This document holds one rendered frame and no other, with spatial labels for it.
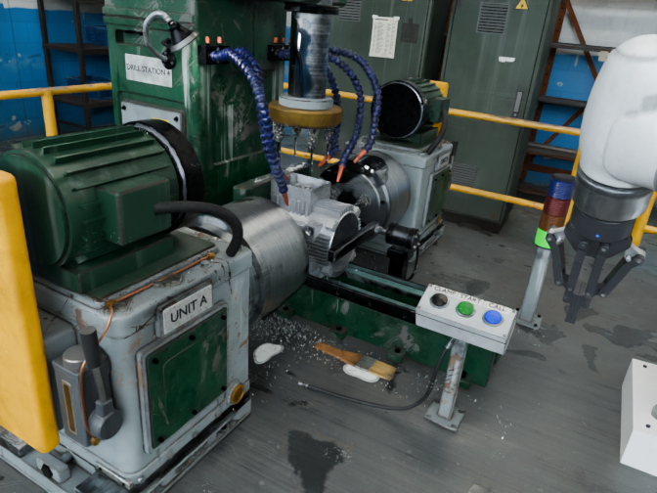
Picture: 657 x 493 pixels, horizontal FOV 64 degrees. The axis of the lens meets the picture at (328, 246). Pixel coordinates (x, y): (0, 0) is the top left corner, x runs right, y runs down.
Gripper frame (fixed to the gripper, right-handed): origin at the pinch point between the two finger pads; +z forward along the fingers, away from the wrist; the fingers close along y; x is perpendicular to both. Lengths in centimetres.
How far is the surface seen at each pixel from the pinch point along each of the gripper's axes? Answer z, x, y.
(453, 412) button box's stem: 35.4, 7.2, 15.7
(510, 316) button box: 10.3, -1.7, 9.3
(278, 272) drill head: 6, 9, 52
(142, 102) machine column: -9, -15, 105
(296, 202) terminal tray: 14, -18, 66
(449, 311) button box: 10.3, 1.6, 19.5
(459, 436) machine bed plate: 33.8, 12.4, 12.5
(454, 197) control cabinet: 217, -269, 107
